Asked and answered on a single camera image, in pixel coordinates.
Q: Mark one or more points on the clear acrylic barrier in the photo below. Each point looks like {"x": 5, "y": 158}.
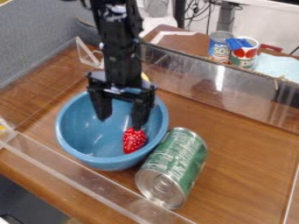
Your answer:
{"x": 177, "y": 65}
{"x": 78, "y": 191}

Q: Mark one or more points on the green labelled tin can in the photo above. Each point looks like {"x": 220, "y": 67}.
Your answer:
{"x": 170, "y": 169}

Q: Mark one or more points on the clear acrylic front barrier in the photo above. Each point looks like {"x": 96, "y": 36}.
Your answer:
{"x": 78, "y": 191}

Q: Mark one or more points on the light blue cloth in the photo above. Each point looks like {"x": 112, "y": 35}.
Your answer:
{"x": 277, "y": 66}

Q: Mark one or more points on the blue plastic piece on can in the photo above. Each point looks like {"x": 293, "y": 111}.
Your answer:
{"x": 236, "y": 43}

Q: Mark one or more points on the clear acrylic triangle bracket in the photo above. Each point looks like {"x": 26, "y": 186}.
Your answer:
{"x": 90, "y": 58}

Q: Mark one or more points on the blue plastic bowl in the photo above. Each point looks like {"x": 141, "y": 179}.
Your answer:
{"x": 93, "y": 141}

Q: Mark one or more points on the blue soup can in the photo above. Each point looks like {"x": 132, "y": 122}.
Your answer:
{"x": 218, "y": 49}

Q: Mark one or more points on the red toy strawberry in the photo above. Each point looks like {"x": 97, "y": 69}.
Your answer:
{"x": 133, "y": 140}

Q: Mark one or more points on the grey metal pole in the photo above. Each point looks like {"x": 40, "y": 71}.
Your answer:
{"x": 225, "y": 17}

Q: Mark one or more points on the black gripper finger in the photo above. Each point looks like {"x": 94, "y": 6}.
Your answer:
{"x": 140, "y": 112}

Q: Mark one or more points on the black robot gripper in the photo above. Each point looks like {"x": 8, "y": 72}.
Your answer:
{"x": 118, "y": 26}

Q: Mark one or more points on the red and white tomato can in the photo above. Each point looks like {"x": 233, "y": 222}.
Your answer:
{"x": 245, "y": 55}

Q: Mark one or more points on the clear acrylic back barrier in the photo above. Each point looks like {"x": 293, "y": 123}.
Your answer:
{"x": 177, "y": 65}

